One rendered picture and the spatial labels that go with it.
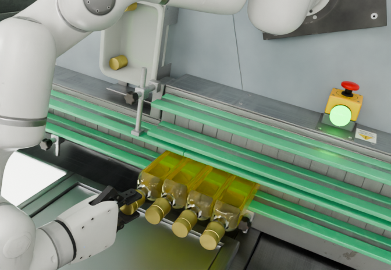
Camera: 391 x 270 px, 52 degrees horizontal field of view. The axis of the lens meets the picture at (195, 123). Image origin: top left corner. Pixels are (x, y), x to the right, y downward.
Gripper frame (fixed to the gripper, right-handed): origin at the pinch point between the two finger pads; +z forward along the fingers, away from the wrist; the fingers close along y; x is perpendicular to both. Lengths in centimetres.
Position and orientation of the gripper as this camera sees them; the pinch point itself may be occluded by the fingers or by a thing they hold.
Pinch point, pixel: (128, 205)
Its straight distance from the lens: 81.8
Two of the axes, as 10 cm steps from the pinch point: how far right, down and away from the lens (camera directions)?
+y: 1.6, -8.9, -4.2
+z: 6.2, -2.4, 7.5
